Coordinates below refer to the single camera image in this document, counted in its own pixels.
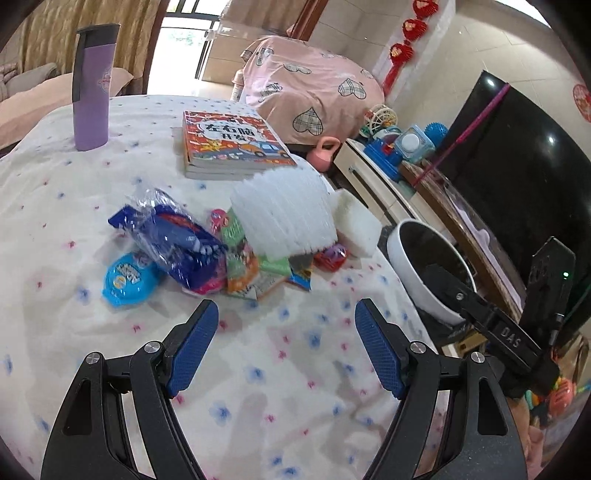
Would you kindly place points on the small green wrapper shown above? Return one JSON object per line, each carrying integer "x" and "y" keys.
{"x": 274, "y": 266}

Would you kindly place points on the pink sofa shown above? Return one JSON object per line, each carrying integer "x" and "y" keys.
{"x": 27, "y": 101}

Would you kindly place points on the red round wall sticker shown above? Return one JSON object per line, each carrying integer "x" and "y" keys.
{"x": 582, "y": 104}

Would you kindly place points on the wooden balcony door frame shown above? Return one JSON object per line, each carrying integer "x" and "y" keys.
{"x": 154, "y": 46}

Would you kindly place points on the colourful children's book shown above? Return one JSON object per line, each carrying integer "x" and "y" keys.
{"x": 231, "y": 143}

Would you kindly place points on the colourful toy pile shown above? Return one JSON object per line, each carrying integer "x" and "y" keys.
{"x": 563, "y": 401}

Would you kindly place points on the white corrugated foam sheet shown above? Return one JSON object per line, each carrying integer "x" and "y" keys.
{"x": 281, "y": 207}

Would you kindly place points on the blue and orange wrapper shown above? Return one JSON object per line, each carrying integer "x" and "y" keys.
{"x": 301, "y": 279}

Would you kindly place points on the pink kettlebell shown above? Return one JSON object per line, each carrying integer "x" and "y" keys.
{"x": 323, "y": 159}

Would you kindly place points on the green snack packet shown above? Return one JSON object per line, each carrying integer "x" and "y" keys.
{"x": 233, "y": 228}

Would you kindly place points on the pink thin stick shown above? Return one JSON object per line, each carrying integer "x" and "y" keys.
{"x": 461, "y": 138}

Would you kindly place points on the blue round plastic case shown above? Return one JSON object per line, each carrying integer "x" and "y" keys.
{"x": 124, "y": 279}

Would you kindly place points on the purple thermos bottle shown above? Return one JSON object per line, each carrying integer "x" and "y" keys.
{"x": 90, "y": 115}

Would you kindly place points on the blue snack bag clear wrap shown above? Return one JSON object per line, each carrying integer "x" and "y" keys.
{"x": 184, "y": 244}

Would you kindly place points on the blue plastic toy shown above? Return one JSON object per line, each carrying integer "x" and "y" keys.
{"x": 383, "y": 152}

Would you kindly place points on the red knot wall ornament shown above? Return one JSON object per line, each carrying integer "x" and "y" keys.
{"x": 413, "y": 28}
{"x": 422, "y": 5}

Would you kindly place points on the black flat television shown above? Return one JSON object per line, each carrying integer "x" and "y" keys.
{"x": 508, "y": 161}

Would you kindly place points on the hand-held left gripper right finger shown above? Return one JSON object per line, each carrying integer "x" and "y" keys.
{"x": 378, "y": 355}

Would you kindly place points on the orange snack packet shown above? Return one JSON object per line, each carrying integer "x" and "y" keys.
{"x": 242, "y": 274}

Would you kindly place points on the white and blue cube toy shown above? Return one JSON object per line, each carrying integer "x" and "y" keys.
{"x": 413, "y": 143}

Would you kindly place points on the white bin with black bag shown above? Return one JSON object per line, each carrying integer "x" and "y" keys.
{"x": 401, "y": 258}

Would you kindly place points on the pink heart print furniture cover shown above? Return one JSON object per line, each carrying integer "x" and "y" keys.
{"x": 314, "y": 78}

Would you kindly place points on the beige patterned curtain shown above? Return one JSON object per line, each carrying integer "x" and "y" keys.
{"x": 55, "y": 37}

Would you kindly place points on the red tasselled wall ornament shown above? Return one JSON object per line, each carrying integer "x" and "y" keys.
{"x": 399, "y": 55}

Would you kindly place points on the white plastic bottle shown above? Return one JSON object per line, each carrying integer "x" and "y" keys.
{"x": 237, "y": 87}

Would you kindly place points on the ferris wheel toy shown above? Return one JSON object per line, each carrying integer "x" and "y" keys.
{"x": 381, "y": 117}

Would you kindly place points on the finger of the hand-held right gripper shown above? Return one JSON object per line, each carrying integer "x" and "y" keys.
{"x": 445, "y": 284}

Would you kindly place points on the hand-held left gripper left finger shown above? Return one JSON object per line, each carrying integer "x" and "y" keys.
{"x": 194, "y": 350}

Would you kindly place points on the lavender cloth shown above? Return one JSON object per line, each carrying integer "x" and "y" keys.
{"x": 461, "y": 207}

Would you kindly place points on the blue spiky ball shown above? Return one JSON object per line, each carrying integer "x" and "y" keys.
{"x": 436, "y": 133}

